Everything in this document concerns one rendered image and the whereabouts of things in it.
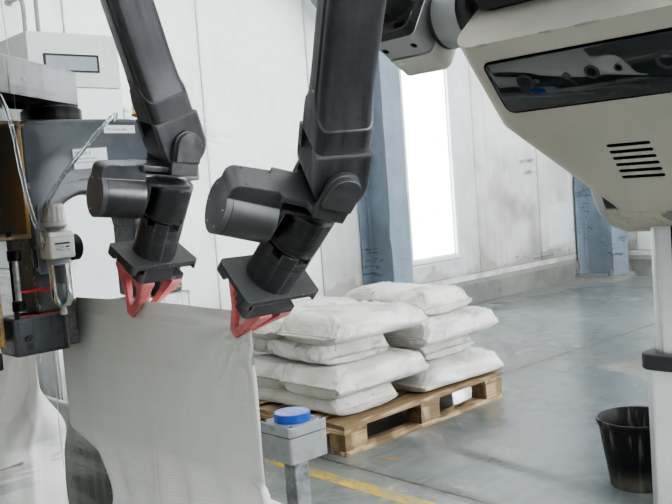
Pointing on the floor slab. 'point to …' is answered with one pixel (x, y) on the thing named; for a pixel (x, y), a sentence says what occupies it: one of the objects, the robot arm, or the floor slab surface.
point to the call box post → (297, 483)
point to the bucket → (627, 447)
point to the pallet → (422, 415)
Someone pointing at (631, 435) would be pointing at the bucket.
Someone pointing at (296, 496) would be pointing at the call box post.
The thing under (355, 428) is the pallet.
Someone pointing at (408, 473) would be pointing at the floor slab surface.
